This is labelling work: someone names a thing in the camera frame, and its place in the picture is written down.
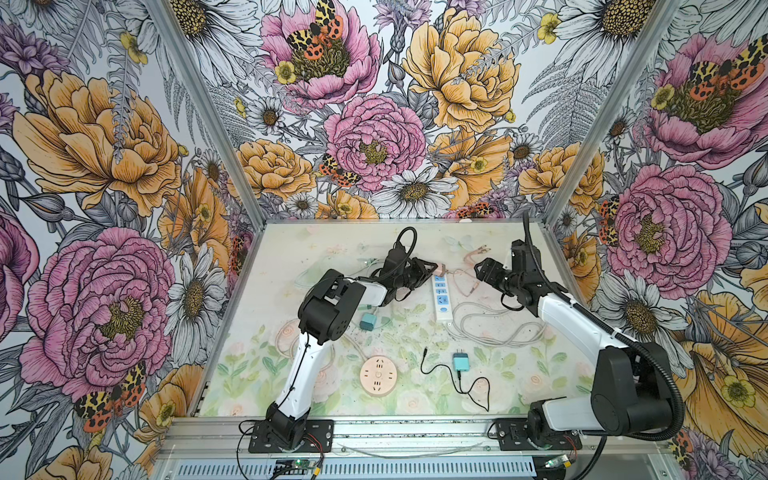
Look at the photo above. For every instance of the pink charger adapter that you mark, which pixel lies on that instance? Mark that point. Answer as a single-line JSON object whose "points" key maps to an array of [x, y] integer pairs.
{"points": [[440, 271]]}

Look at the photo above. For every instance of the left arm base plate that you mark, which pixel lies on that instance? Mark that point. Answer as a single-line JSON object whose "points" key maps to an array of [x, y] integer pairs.
{"points": [[312, 436]]}

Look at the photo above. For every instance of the white blue power strip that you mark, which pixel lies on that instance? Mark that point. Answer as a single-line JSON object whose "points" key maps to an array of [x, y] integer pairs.
{"points": [[442, 299]]}

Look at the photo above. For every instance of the aluminium front rail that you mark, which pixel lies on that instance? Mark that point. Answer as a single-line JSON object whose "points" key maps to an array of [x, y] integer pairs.
{"points": [[386, 436]]}

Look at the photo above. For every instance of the green circuit board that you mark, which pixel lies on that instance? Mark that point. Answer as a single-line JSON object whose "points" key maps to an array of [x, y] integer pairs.
{"points": [[295, 467], [557, 462]]}

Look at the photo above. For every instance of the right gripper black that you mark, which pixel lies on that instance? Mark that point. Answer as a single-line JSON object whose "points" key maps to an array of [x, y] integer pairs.
{"points": [[488, 271]]}

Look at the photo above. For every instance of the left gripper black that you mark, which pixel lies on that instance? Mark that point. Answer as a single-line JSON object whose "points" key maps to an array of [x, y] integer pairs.
{"points": [[424, 272]]}

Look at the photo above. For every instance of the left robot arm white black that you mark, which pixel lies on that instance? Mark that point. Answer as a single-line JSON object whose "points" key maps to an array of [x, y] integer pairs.
{"points": [[324, 315]]}

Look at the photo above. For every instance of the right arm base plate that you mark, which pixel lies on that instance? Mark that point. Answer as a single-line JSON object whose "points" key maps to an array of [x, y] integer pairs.
{"points": [[516, 434]]}

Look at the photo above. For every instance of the round pink power socket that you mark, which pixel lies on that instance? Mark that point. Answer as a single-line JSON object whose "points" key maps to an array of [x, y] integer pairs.
{"points": [[378, 376]]}

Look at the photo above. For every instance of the teal charger adapter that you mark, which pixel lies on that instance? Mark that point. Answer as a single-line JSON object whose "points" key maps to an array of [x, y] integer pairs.
{"points": [[461, 362], [368, 322]]}

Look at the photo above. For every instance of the green circuit board left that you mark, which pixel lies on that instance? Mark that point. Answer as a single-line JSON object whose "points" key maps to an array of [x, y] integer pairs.
{"points": [[295, 467]]}

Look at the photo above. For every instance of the teal charger adapter right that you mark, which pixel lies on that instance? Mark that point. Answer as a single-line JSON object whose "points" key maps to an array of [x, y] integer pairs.
{"points": [[461, 362]]}

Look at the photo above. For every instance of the green circuit board right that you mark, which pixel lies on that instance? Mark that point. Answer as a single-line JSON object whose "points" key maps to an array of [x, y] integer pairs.
{"points": [[557, 462]]}

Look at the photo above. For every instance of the teal charger adapter left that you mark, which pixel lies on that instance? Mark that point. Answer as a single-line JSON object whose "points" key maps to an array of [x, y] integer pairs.
{"points": [[368, 322]]}

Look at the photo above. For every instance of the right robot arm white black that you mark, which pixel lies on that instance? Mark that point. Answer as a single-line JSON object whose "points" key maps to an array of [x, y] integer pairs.
{"points": [[633, 392]]}

